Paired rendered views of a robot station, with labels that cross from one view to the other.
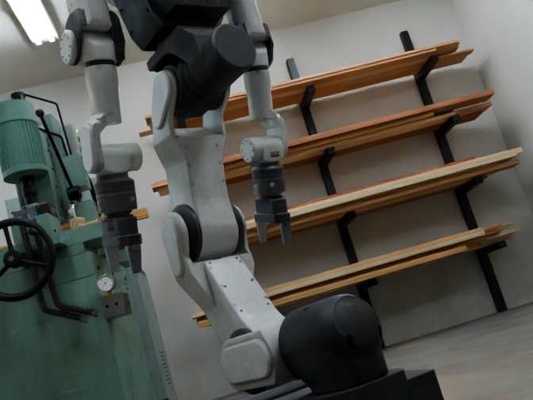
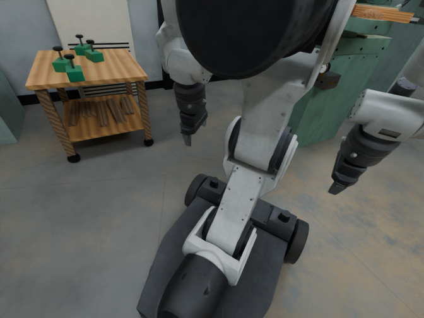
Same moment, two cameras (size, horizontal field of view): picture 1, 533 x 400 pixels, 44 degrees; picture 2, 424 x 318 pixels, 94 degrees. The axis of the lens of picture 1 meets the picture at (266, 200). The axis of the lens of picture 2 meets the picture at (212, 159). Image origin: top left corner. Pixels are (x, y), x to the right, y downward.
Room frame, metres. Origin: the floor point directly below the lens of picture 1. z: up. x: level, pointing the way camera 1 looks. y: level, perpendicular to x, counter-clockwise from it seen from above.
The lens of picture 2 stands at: (1.26, -0.21, 0.95)
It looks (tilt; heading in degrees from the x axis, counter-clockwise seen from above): 41 degrees down; 63
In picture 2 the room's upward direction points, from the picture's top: 6 degrees clockwise
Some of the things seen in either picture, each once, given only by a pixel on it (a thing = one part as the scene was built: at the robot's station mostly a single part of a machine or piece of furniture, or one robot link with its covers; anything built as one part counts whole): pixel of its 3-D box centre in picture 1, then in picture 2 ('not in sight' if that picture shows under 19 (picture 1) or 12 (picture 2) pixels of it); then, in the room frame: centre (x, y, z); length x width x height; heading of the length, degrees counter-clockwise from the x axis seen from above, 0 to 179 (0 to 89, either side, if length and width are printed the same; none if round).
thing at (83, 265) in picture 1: (59, 284); (332, 38); (2.67, 0.91, 0.76); 0.57 x 0.45 x 0.09; 3
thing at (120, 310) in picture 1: (116, 305); (326, 80); (2.42, 0.64, 0.58); 0.12 x 0.08 x 0.08; 3
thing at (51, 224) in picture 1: (37, 232); not in sight; (2.36, 0.84, 0.91); 0.15 x 0.14 x 0.09; 93
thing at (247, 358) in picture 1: (278, 351); (221, 241); (1.47, 0.07, 0.28); 0.21 x 0.20 x 0.13; 38
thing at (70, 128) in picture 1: (72, 144); not in sight; (2.87, 0.78, 1.40); 0.10 x 0.06 x 0.16; 3
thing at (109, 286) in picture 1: (107, 286); (323, 69); (2.35, 0.64, 0.65); 0.06 x 0.04 x 0.08; 93
